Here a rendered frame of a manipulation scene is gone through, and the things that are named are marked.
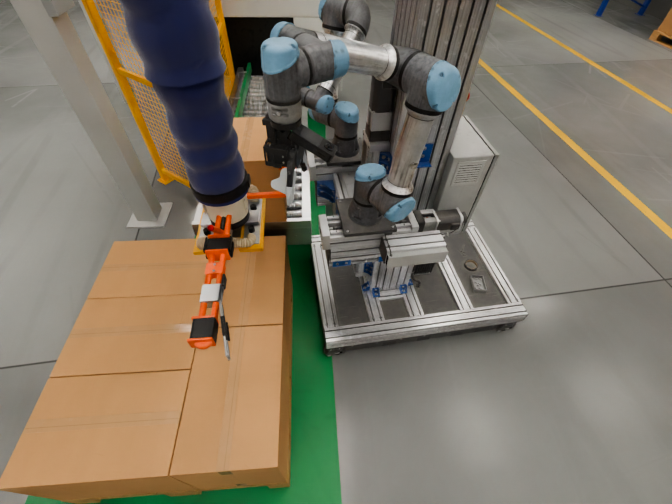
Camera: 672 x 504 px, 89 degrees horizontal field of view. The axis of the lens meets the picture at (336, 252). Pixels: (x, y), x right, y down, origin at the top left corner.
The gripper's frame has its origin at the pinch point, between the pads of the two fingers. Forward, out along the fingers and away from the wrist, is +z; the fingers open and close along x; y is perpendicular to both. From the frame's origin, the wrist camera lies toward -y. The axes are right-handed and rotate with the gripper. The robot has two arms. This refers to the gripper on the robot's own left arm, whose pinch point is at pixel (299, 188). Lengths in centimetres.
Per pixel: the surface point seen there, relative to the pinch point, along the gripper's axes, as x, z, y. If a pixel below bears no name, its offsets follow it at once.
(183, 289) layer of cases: -13, 90, 72
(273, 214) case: -66, 78, 39
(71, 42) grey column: -107, 12, 163
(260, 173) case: -68, 51, 44
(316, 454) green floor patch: 36, 144, -11
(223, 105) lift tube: -28.4, -5.5, 33.4
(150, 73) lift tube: -19, -18, 48
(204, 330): 29, 36, 24
